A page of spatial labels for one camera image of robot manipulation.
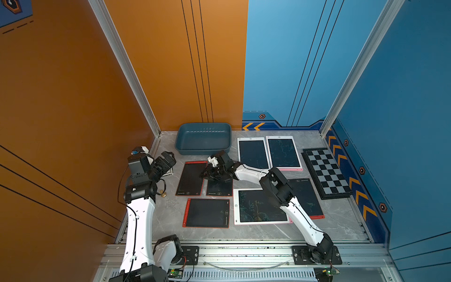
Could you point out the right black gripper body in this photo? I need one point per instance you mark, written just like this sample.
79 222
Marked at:
215 172

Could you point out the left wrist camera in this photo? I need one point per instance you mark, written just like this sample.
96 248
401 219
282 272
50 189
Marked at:
142 154

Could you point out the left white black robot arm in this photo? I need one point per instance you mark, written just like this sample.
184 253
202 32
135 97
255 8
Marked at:
143 262

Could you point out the left aluminium corner post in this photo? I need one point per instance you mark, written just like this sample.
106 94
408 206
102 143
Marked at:
109 29

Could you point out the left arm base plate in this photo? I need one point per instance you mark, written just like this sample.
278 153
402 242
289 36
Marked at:
188 255

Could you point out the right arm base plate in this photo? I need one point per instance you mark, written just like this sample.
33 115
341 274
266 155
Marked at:
304 255

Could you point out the pink writing tablet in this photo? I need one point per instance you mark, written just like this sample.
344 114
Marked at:
252 206
283 153

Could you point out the teal storage box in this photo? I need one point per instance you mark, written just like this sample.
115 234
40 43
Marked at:
203 138

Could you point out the light blue writing tablet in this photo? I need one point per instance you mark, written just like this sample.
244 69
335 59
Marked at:
252 152

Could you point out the black grey chessboard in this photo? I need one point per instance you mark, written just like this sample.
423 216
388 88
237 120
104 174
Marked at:
325 173

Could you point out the red writing tablet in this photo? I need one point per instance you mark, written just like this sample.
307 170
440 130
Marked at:
220 188
191 182
207 213
305 194

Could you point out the right aluminium corner post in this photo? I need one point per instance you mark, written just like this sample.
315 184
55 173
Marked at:
378 32

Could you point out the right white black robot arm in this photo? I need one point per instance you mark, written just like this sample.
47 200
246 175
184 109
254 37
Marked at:
281 195

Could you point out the aluminium front rail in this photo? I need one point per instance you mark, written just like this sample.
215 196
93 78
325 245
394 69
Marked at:
272 261

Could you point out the right green circuit board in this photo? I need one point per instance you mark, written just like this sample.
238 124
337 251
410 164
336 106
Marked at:
326 275

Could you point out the aluminium corner post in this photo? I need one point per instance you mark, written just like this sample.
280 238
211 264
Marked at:
109 29
378 32

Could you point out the green circuit board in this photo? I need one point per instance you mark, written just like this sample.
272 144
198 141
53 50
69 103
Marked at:
176 274
326 275

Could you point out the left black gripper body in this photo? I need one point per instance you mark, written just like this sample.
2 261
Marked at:
159 167

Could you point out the left green circuit board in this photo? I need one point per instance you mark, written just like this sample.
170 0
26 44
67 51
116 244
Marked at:
176 274

